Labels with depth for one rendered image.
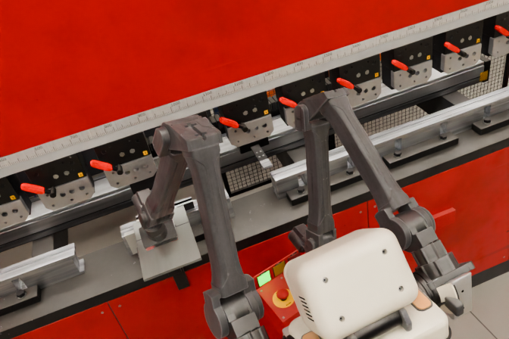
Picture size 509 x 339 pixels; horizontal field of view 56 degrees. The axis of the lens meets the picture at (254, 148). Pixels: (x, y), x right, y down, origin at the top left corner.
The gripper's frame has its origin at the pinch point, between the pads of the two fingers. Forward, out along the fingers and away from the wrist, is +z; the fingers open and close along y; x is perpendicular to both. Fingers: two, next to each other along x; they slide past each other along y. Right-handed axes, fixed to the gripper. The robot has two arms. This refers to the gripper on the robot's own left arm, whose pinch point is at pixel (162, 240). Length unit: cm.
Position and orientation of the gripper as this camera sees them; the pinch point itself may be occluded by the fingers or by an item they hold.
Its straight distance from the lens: 155.4
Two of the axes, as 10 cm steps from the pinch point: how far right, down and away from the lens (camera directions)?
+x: 3.6, 8.5, -3.9
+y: -9.3, 3.2, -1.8
